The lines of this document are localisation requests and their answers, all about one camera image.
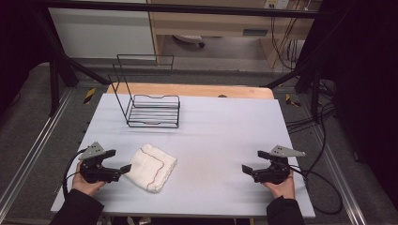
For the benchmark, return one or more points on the white cabinet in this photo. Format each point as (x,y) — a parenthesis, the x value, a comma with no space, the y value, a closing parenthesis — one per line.
(100,34)

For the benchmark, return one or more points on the wooden table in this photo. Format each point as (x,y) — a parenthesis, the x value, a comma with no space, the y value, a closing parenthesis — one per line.
(194,90)

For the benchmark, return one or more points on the white towel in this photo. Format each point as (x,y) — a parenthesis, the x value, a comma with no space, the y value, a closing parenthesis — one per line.
(151,167)

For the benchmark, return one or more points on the yellow black tape marker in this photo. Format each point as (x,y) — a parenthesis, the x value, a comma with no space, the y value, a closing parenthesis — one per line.
(292,100)
(89,96)

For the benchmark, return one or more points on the black metal frame crossbar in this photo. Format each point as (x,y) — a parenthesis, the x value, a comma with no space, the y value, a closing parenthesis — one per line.
(187,8)

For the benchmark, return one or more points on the black metal frame stand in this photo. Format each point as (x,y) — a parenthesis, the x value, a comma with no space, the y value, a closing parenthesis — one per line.
(54,72)
(314,78)

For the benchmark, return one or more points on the black curtain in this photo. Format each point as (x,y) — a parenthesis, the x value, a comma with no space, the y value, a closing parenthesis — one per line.
(18,47)
(369,78)

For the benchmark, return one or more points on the person's left hand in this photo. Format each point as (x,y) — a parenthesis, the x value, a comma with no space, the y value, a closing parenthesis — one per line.
(84,187)

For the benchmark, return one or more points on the light wooden desk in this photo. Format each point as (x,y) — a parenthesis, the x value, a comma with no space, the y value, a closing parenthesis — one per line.
(219,25)

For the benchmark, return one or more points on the person's right hand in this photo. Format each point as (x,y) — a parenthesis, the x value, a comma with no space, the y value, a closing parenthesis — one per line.
(283,189)

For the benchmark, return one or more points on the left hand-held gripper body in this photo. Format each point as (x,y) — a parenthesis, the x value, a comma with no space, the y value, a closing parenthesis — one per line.
(94,173)

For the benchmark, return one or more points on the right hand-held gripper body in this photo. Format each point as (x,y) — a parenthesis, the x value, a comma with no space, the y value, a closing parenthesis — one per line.
(275,173)

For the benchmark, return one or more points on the aluminium floor rail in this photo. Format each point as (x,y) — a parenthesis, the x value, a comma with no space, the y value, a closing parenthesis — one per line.
(341,178)
(31,153)

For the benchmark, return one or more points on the chair base with caster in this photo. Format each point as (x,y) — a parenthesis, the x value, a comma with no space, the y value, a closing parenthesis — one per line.
(189,39)

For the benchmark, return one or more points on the white wall socket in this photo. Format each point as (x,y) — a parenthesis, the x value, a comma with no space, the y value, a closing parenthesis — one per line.
(277,3)

